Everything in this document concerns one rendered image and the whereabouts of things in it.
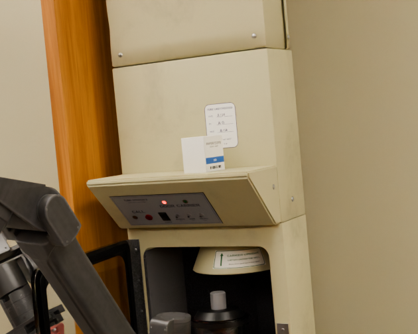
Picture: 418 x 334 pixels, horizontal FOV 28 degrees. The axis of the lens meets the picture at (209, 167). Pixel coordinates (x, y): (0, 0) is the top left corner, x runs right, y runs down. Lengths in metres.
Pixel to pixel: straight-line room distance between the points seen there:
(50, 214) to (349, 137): 0.92
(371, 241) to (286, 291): 0.43
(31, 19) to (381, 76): 0.95
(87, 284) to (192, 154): 0.35
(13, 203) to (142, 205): 0.47
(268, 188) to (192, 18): 0.34
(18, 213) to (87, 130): 0.57
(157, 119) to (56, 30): 0.24
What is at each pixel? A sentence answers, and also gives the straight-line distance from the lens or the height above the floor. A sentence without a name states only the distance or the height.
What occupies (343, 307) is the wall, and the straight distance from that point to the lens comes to 1.90.
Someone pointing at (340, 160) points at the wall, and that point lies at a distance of 1.84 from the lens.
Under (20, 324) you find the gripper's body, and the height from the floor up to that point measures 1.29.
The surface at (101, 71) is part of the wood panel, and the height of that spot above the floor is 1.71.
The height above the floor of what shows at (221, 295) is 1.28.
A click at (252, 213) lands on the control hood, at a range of 1.40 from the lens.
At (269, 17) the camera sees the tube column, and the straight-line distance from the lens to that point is 1.46.
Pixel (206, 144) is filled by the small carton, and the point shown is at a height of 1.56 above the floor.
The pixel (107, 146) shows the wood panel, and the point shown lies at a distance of 1.64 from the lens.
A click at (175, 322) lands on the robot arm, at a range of 1.35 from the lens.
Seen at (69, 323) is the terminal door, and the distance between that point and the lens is 1.40.
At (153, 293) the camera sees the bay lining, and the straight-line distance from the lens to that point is 1.60.
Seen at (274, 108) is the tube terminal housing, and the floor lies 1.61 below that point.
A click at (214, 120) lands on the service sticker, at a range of 1.47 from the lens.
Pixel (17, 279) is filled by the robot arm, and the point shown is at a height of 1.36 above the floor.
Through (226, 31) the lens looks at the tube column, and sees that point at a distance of 1.46.
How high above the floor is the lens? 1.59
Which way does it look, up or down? 3 degrees down
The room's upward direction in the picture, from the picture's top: 5 degrees counter-clockwise
